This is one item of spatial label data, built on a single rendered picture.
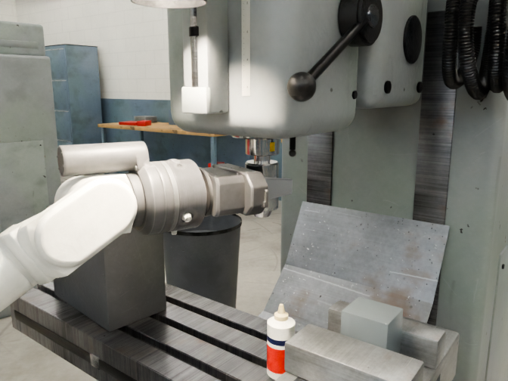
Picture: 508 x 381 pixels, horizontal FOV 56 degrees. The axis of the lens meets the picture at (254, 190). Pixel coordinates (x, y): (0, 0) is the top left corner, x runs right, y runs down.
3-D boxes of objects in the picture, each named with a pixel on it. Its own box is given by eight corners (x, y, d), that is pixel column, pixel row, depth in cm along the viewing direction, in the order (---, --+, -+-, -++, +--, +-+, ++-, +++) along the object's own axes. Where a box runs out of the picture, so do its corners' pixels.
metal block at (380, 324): (385, 370, 56) (388, 324, 55) (339, 354, 60) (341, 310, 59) (400, 351, 60) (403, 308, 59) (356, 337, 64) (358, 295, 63)
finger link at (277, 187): (289, 196, 66) (251, 202, 63) (289, 174, 66) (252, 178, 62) (295, 199, 65) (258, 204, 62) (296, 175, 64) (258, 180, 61)
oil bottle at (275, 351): (283, 385, 67) (285, 313, 64) (261, 374, 69) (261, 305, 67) (299, 371, 70) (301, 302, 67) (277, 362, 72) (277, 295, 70)
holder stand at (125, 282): (108, 332, 81) (100, 220, 77) (54, 295, 96) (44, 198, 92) (167, 310, 89) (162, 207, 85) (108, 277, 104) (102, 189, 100)
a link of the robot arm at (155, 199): (179, 236, 55) (78, 253, 49) (147, 227, 64) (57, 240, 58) (171, 138, 54) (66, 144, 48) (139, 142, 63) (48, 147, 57)
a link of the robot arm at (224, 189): (269, 159, 59) (181, 167, 52) (268, 233, 61) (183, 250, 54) (220, 148, 69) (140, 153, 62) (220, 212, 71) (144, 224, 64)
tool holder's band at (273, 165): (285, 169, 65) (286, 162, 65) (258, 172, 63) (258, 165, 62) (265, 165, 69) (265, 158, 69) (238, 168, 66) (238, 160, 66)
